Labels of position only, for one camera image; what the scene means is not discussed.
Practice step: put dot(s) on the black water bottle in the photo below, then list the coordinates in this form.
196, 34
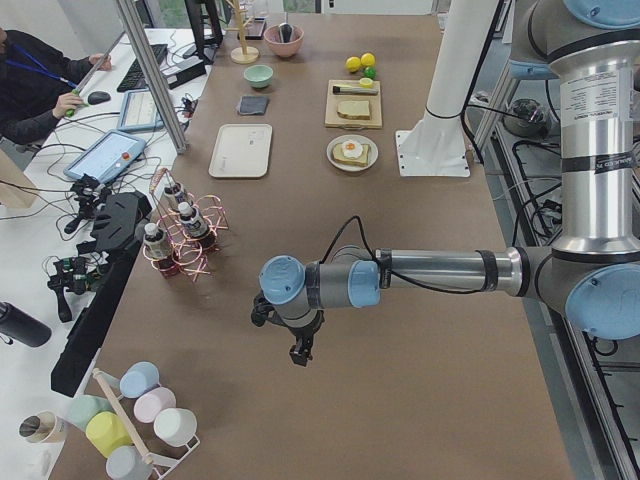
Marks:
22, 327

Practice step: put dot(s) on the person in black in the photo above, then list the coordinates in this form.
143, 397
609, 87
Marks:
39, 86

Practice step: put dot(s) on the blue teach pendant far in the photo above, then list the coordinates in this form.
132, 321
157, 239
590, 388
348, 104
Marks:
139, 112

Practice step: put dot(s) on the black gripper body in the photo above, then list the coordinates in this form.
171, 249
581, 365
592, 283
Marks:
301, 334

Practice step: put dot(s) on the yellow cup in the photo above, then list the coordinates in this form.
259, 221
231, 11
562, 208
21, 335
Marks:
106, 433

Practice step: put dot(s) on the wooden cutting board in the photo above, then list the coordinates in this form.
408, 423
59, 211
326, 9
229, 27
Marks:
333, 120

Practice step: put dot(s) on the paper cup with metal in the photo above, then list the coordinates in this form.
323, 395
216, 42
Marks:
44, 427

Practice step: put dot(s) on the bread slice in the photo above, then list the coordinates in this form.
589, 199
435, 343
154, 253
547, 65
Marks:
354, 109
363, 160

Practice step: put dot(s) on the drink bottle front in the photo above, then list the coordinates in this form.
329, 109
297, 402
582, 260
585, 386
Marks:
155, 241

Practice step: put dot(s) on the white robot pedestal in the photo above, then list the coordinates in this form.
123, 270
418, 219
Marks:
436, 145

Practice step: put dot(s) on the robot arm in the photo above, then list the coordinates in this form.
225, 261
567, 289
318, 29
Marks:
590, 273

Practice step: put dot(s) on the yellow lemon far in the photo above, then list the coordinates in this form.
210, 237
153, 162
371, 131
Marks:
368, 59

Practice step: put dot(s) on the mint green bowl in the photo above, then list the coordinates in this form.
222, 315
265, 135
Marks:
258, 76

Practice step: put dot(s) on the black monitor stand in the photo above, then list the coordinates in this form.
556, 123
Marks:
206, 30

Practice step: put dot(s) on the wooden mug tree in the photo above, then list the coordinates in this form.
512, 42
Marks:
244, 54

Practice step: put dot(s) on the mint cup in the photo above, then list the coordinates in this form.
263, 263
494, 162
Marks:
84, 408

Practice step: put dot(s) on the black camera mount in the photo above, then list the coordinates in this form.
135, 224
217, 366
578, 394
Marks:
116, 232

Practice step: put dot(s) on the white round plate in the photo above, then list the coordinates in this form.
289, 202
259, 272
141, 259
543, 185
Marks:
373, 152

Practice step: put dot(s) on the black computer mouse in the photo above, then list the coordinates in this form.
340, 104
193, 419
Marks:
98, 97

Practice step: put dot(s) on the blue teach pendant near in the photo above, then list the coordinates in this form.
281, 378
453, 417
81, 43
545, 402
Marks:
107, 158

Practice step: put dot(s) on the yellow lemon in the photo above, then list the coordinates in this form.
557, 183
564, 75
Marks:
353, 64
368, 59

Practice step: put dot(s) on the pink cup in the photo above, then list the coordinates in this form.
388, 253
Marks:
148, 406

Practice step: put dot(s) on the green lime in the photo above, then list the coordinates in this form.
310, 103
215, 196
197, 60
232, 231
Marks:
370, 72

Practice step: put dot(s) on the blue cup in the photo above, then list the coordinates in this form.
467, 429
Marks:
140, 378

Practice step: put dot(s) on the copper wire bottle rack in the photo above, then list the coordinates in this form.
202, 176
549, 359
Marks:
187, 256

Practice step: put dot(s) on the fried egg toy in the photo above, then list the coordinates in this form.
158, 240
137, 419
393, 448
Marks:
351, 149

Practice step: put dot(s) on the drink bottle back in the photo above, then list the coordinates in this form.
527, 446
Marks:
175, 194

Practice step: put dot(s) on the grey folded cloth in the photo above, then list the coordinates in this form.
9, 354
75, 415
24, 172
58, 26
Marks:
252, 105

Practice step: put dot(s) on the cream rabbit tray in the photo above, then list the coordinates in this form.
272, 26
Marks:
241, 151

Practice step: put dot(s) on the white cup rack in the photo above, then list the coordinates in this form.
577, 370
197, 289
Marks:
163, 458

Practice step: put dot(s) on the blue teach pendant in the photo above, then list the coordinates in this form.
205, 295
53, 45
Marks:
139, 112
107, 158

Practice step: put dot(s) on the drink bottle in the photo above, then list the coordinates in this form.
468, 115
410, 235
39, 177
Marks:
175, 194
192, 221
155, 241

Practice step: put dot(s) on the grey cup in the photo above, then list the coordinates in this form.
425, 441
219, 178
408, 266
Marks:
125, 463

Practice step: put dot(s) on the white cup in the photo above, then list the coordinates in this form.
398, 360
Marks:
175, 426

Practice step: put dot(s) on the drink bottle middle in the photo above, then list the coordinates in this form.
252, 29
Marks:
192, 221

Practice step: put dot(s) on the aluminium frame post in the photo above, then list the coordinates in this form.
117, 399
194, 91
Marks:
157, 84

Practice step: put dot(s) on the yellow lemon near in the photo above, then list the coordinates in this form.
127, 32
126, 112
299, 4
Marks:
353, 64

